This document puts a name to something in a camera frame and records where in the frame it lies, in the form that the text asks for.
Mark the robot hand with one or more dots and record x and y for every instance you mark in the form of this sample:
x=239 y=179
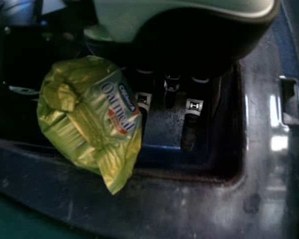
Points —
x=194 y=37

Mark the yellow-green biscuit packet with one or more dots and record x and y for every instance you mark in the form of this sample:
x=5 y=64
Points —
x=89 y=124

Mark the blue plastic bin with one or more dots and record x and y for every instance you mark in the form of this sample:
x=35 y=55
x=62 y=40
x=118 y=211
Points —
x=251 y=149

